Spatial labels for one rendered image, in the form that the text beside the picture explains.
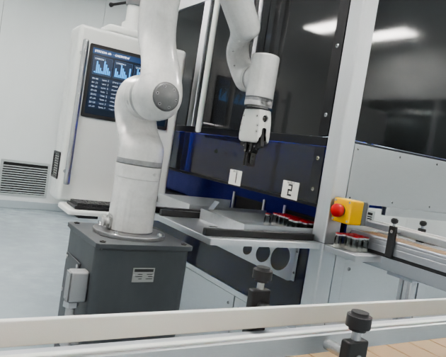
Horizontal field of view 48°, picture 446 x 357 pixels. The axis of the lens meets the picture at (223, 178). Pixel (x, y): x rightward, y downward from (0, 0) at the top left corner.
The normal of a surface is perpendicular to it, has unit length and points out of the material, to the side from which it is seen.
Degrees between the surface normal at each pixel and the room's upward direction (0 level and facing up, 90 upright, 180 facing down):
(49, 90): 90
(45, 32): 90
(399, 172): 90
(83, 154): 90
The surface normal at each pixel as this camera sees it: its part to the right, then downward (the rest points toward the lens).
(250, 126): -0.80, -0.07
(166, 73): 0.50, -0.36
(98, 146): 0.50, 0.12
